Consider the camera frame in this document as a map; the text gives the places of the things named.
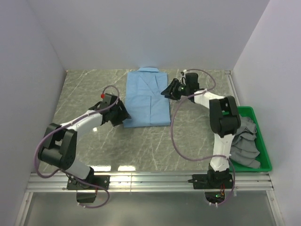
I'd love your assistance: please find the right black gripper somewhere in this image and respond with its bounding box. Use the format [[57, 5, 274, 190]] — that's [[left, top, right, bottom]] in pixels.
[[160, 79, 190, 101]]

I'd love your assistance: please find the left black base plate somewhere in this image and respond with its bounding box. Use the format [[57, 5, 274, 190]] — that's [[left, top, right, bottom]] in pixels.
[[66, 175, 110, 190]]

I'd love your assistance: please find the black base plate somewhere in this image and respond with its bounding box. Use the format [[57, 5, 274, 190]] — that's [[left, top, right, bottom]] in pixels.
[[188, 174, 234, 190], [66, 175, 110, 190]]

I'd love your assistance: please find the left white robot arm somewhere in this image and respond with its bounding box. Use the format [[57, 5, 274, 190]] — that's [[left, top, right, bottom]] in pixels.
[[35, 93, 131, 189]]

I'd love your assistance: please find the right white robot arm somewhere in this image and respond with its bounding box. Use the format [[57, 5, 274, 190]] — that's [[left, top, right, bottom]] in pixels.
[[161, 69, 241, 188]]

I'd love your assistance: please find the aluminium mounting rail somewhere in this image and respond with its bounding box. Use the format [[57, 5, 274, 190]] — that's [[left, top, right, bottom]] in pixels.
[[15, 171, 285, 226]]

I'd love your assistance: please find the grey long sleeve shirt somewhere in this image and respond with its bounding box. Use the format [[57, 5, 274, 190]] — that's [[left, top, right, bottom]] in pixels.
[[230, 116, 261, 169]]

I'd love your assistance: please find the purple cable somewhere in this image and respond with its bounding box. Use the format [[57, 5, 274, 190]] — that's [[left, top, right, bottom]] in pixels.
[[34, 85, 111, 209], [170, 68, 236, 209]]

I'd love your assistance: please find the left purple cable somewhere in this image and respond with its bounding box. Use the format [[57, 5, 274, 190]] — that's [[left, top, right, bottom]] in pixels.
[[34, 85, 111, 209]]

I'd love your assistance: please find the green plastic bin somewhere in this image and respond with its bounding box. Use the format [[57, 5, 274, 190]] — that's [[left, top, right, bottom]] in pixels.
[[231, 106, 272, 172]]

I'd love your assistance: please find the light blue long sleeve shirt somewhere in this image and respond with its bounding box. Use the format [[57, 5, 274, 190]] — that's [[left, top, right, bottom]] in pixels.
[[123, 67, 171, 128]]

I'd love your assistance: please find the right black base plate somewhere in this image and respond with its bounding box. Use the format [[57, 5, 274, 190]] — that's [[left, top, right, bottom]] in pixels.
[[188, 174, 234, 190]]

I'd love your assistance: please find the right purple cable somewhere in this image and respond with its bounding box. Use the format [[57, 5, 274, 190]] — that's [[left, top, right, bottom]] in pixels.
[[170, 68, 236, 209]]

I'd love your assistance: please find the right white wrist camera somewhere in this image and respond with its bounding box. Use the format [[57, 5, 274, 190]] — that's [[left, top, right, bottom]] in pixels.
[[181, 69, 187, 83]]

